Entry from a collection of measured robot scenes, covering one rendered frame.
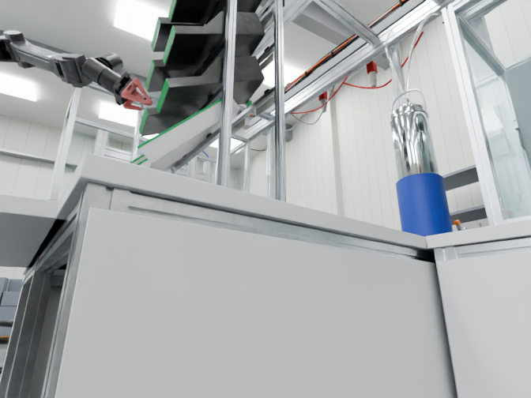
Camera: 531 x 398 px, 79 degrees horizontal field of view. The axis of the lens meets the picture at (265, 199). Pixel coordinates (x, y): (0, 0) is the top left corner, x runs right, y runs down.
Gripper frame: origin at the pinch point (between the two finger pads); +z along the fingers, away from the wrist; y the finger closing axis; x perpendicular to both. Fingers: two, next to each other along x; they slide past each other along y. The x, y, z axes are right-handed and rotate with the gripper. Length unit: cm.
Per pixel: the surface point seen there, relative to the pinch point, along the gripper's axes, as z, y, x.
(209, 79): 13.0, -21.2, -5.8
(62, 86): -323, 619, -202
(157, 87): -2.3, 3.5, -8.5
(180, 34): 1.1, -21.2, -12.0
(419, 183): 86, -14, -24
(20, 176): -339, 790, -14
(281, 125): 35.3, -19.0, -8.2
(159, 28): -10.5, -3.6, -21.9
